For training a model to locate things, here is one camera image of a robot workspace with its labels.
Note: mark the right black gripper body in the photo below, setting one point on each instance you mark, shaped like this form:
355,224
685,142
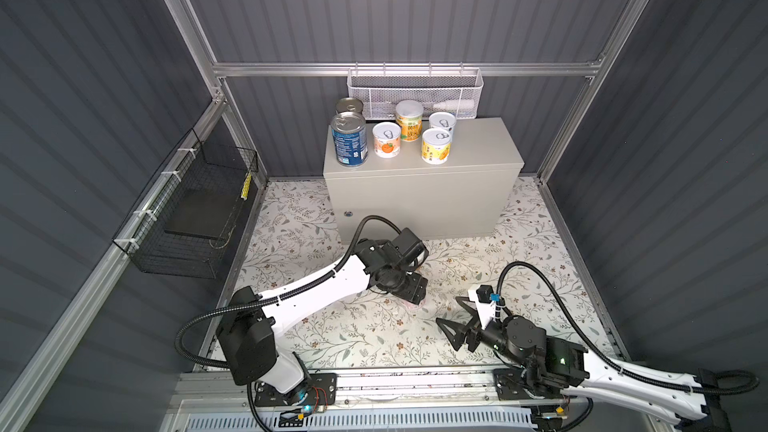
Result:
495,338

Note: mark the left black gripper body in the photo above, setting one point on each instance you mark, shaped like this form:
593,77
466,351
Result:
399,273

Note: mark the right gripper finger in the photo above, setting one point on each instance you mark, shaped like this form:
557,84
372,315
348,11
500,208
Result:
467,304
460,335

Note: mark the yellow label can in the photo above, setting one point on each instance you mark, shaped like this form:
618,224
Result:
436,145

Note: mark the orange label can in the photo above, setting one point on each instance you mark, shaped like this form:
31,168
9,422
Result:
387,139

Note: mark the green label can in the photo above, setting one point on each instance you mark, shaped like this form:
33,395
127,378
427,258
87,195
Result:
442,120

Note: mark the blue label tin can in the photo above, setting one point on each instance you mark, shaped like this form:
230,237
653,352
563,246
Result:
349,138

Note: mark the yellow green can plastic lid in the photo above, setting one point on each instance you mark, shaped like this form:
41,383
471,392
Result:
409,117

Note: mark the dark tomato tin can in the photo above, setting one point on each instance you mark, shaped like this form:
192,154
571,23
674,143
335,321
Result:
349,104

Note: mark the pink label can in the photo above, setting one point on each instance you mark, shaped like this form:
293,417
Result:
414,307

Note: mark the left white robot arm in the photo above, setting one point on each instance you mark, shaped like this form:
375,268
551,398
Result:
249,337

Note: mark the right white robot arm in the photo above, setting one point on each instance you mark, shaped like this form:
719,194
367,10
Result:
572,370

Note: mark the floral patterned mat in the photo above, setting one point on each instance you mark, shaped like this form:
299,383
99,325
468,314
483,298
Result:
296,234

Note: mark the grey metal cabinet box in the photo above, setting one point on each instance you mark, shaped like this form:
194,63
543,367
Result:
462,197

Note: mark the white tube in basket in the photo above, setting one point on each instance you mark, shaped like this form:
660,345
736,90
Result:
459,107

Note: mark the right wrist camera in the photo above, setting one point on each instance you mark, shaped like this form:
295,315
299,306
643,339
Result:
487,303

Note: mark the white perforated cable tray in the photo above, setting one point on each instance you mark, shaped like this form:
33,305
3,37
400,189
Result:
461,419

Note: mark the white wire mesh basket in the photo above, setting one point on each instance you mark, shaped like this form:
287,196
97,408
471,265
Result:
380,89

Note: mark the black wire mesh basket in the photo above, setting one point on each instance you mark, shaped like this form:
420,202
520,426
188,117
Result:
190,220

